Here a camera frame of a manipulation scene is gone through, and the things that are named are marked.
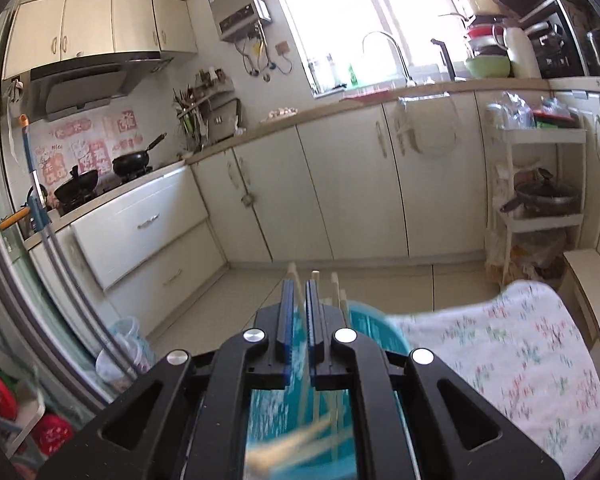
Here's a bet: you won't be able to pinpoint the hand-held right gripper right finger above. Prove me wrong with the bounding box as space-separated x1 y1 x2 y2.
305 279 566 480

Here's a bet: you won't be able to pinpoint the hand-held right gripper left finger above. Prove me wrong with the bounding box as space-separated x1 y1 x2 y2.
37 279 297 480

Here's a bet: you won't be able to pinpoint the teal openwork plastic basket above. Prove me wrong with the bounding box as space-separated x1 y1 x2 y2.
245 300 412 480

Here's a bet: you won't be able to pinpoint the pile of wooden chopsticks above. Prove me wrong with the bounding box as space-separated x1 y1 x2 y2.
245 270 353 478

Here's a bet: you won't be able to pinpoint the cream base cabinets under sink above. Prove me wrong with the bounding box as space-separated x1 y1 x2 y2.
186 87 492 264

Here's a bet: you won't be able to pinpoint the cream drawers under stove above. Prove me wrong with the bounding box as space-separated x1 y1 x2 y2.
22 164 229 342

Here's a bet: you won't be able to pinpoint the floral tablecloth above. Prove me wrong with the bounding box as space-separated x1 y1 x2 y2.
384 280 600 480

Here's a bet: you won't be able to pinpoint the hanging white plastic bag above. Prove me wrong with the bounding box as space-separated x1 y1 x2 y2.
397 92 459 162

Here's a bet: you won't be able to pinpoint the teal and white folding rack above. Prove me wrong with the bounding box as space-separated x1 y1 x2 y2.
0 310 48 461

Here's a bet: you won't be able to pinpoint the dark lidded pot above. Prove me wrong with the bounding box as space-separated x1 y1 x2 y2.
500 167 582 219

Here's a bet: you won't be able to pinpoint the white wooden stool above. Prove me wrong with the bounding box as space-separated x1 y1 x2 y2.
562 248 600 349

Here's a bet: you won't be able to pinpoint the chrome sink faucet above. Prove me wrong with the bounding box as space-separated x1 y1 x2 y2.
362 31 416 89

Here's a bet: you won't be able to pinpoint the white storage trolley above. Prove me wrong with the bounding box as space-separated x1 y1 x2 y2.
484 101 589 292

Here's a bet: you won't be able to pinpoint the black sink faucet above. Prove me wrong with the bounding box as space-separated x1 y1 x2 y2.
430 38 456 83

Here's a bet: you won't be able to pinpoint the range hood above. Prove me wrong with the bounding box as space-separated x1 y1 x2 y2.
29 51 174 122

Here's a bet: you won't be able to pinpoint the green bowl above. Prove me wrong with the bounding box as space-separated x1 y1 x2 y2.
464 55 512 80

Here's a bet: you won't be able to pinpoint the kitchen window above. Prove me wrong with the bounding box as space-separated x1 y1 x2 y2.
267 0 472 97

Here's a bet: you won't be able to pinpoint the stack of bowls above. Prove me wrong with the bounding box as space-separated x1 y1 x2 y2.
464 21 509 59

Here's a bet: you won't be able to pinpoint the white thermos jug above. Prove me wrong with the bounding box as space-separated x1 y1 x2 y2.
502 26 544 80

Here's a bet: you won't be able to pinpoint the black countertop oven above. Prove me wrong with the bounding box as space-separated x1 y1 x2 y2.
525 19 589 79

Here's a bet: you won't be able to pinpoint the black wok with long handle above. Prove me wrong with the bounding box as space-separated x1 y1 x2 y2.
112 133 169 179

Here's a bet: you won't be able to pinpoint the wall utensil rack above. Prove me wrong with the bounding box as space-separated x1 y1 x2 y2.
172 67 242 154

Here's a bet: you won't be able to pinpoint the red wall stickers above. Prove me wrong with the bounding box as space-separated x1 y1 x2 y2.
34 109 144 189

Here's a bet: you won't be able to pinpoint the grey sliding door frame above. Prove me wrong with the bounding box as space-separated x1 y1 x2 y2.
0 10 118 413

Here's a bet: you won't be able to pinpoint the blue handled mop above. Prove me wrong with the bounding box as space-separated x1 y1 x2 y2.
0 114 137 382

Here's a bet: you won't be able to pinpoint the wall water heater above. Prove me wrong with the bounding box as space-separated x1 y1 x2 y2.
206 0 274 44

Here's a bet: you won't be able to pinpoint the cream wall cabinets above hood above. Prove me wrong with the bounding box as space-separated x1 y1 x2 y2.
2 0 199 81

